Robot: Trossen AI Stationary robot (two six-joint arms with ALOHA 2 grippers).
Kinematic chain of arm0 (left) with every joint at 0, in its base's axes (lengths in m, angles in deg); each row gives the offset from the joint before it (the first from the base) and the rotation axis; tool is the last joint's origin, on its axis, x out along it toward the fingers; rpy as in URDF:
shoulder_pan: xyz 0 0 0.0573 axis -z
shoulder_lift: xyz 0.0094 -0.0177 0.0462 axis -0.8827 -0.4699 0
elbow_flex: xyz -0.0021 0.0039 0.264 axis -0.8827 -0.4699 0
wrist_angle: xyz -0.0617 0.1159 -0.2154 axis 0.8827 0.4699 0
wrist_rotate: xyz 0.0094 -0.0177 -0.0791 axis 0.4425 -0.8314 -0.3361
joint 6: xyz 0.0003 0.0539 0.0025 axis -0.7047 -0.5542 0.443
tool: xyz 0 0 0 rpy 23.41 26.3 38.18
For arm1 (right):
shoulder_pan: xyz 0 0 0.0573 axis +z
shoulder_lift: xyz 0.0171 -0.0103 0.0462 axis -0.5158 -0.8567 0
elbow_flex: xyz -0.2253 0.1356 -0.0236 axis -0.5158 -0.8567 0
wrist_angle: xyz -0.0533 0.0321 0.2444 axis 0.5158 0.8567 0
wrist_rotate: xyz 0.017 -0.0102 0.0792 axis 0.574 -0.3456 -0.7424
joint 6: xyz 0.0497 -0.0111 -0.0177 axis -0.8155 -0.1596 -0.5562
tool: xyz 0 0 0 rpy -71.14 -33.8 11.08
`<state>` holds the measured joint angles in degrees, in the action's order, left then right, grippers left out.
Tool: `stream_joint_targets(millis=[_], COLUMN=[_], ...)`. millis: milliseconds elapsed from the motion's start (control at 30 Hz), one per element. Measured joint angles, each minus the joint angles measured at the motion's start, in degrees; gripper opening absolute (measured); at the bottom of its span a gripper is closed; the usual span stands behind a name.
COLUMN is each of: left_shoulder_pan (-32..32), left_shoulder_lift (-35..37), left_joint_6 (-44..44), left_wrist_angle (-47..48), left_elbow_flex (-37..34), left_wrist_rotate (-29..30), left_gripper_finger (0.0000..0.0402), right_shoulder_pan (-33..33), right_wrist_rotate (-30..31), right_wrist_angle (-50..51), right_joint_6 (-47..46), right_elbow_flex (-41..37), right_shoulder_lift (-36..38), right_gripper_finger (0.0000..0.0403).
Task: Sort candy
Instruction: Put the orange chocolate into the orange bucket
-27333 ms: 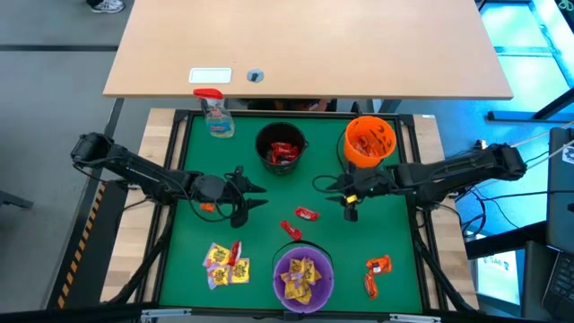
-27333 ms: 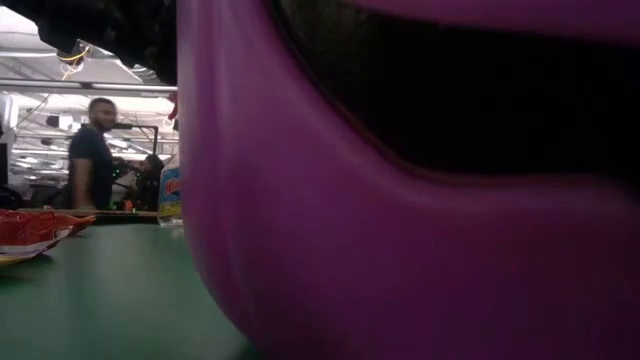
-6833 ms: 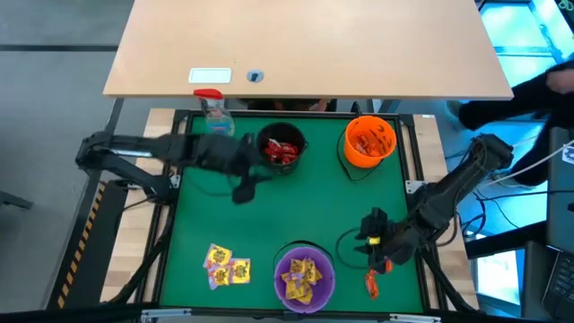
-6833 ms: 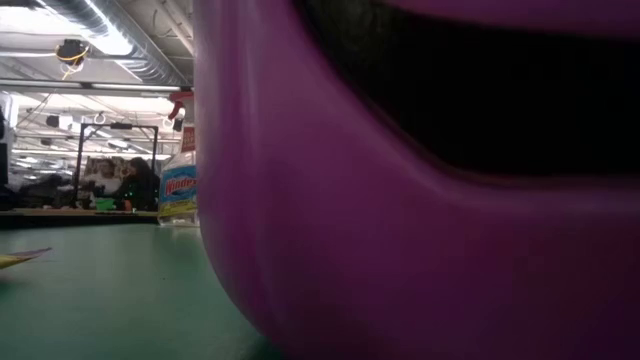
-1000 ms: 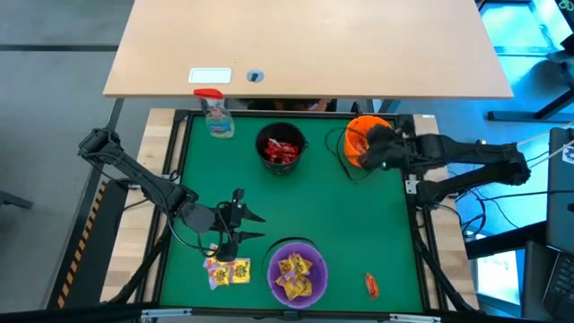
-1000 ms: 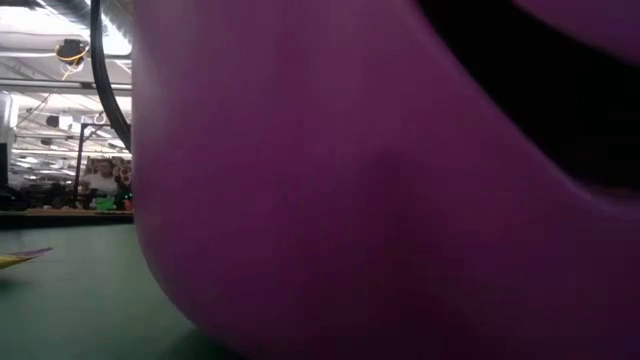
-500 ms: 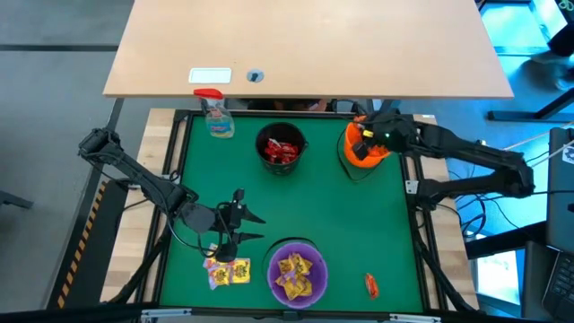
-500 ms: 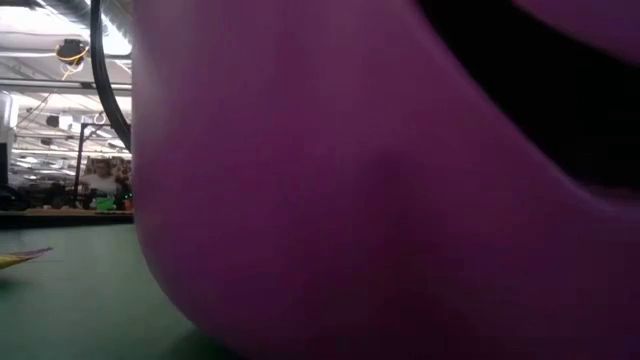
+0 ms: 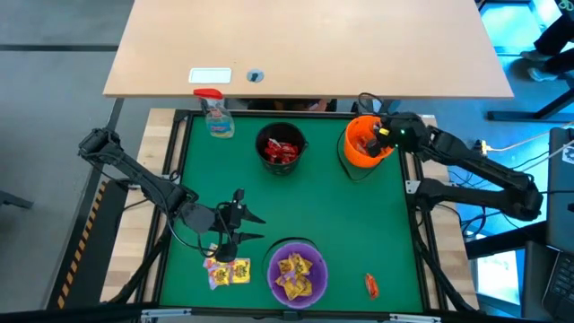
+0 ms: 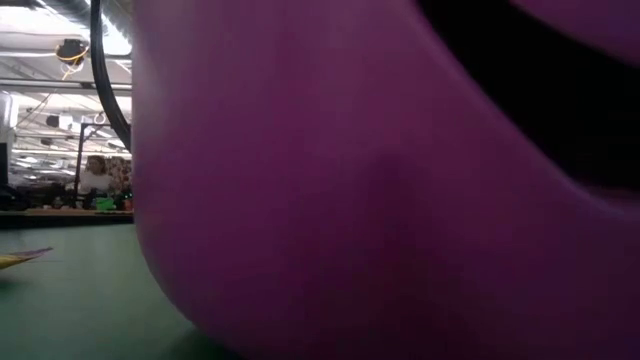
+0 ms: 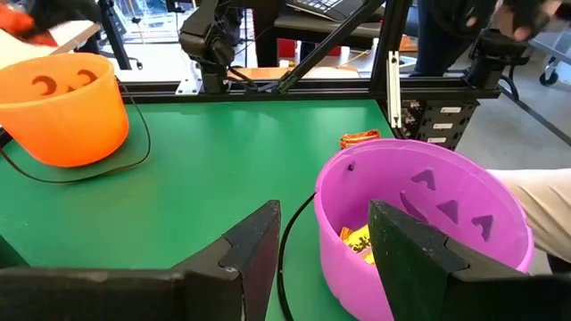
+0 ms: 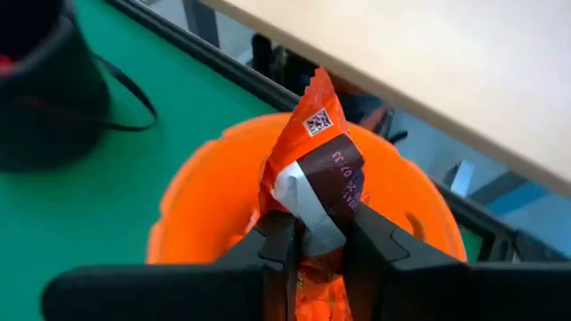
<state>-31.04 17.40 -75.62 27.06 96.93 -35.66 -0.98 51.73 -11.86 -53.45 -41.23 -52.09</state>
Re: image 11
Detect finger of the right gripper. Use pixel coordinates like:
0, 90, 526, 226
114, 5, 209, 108
26, 0, 102, 33

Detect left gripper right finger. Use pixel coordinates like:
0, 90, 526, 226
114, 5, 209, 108
368, 200, 530, 321

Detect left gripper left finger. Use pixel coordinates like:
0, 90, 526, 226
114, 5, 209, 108
173, 200, 282, 321

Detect purple pumpkin bucket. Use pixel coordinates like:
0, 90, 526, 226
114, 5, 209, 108
276, 137, 535, 321

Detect light wooden desk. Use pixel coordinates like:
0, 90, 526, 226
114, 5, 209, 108
0, 20, 102, 70

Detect black tripod stand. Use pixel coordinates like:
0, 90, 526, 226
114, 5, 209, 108
95, 0, 145, 71

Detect green table mat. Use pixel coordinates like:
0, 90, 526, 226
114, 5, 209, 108
0, 98, 396, 321

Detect orange pumpkin bucket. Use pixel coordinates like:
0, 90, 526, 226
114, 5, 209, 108
0, 52, 153, 185

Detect person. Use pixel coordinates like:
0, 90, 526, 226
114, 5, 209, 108
412, 0, 476, 78
485, 168, 571, 264

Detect black control box white labels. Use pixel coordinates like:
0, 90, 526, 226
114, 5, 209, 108
401, 98, 481, 151

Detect dark grey laptop stand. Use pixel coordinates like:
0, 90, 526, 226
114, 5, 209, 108
274, 11, 385, 39

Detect grey laptop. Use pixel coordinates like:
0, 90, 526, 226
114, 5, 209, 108
285, 0, 380, 21

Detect grey wheeled cart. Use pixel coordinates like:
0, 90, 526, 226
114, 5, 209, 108
529, 24, 571, 88

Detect person's hand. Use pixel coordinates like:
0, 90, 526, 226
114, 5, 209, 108
490, 0, 563, 42

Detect black aluminium table frame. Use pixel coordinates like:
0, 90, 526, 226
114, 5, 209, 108
120, 0, 503, 151

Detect silver aluminium extrusion bracket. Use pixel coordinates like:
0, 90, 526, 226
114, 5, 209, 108
385, 50, 402, 129

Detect black leader arm handle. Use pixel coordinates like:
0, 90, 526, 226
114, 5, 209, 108
463, 27, 532, 93

